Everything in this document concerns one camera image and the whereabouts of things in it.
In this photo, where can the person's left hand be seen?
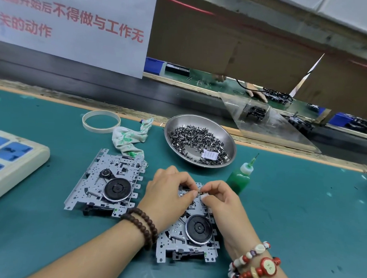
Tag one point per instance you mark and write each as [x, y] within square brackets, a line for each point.
[166, 198]

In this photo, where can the person's right hand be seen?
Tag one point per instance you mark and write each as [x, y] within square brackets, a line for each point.
[233, 217]

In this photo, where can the green glue squeeze bottle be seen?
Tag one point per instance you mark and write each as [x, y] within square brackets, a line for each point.
[239, 179]

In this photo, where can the pile of small metal parts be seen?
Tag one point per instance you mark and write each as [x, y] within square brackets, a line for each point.
[192, 141]

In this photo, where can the white green-stained cloth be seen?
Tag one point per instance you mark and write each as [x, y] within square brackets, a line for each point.
[132, 141]

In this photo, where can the round metal bowl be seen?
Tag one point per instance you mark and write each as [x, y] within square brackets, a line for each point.
[178, 120]

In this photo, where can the finished mechanisms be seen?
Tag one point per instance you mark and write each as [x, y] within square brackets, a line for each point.
[256, 111]

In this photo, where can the black conveyor belt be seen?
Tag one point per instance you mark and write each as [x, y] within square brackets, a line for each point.
[65, 71]

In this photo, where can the person's left forearm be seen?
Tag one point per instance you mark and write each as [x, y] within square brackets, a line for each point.
[87, 254]

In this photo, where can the clear plastic sheet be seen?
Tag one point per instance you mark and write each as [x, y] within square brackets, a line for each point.
[281, 132]

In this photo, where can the black flat box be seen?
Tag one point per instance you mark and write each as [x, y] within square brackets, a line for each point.
[177, 70]

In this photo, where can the blue plastic bin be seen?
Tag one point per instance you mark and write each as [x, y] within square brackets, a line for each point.
[340, 120]
[154, 66]

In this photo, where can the white blue power strip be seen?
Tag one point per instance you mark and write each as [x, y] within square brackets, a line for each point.
[12, 163]

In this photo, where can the brown cardboard panel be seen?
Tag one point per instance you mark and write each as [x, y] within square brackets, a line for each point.
[212, 47]

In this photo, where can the white paper sign red text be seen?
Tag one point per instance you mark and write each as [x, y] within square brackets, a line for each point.
[73, 29]

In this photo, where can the wooden shelf beam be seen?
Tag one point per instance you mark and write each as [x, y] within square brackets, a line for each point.
[267, 23]

